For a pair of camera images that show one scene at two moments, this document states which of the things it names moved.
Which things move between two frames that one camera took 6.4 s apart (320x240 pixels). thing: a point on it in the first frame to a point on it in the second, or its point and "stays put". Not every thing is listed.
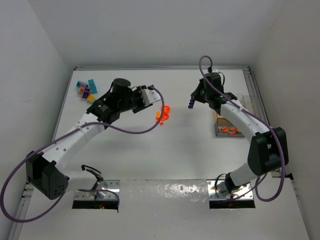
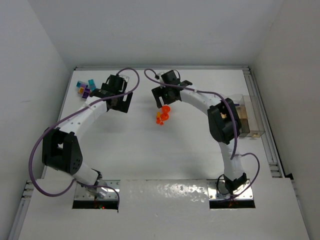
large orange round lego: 167,109 stays put
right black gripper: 196,92 to 158,94
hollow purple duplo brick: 86,93 stays put
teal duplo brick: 92,86 stays put
